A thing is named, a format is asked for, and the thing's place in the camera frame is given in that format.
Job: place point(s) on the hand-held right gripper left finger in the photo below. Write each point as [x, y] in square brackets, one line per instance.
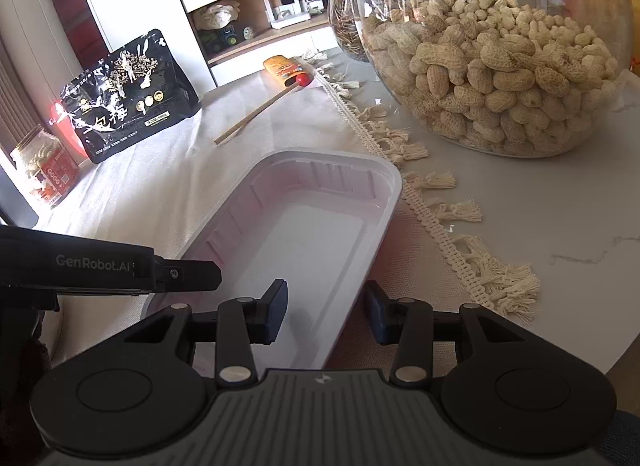
[277, 313]

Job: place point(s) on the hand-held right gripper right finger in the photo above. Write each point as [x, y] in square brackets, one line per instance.
[372, 316]

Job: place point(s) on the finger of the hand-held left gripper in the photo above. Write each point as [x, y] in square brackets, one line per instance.
[190, 275]

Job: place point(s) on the white rectangular plastic tray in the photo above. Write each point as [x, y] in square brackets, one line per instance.
[310, 236]

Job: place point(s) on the peanut jar with gold lid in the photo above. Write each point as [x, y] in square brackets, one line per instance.
[50, 175]

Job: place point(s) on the white fringed tablecloth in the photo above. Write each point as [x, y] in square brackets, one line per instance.
[200, 155]

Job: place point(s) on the red object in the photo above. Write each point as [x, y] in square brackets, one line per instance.
[67, 133]

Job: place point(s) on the wooden stick with red ball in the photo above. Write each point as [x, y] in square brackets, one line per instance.
[250, 118]

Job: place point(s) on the black snack bag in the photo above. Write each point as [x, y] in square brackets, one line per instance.
[130, 95]

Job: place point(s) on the yellow cartoon packet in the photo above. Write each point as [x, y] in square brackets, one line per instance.
[280, 65]

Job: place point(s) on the green toy tractor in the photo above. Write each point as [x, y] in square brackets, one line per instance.
[220, 38]

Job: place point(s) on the white plastic bag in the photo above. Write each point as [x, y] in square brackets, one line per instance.
[215, 15]

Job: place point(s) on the white router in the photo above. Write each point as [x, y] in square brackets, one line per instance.
[287, 20]

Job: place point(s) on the glass bowl of peanuts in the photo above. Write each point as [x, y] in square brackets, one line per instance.
[500, 70]

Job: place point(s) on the glass jar of dried strips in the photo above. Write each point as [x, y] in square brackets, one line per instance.
[345, 30]

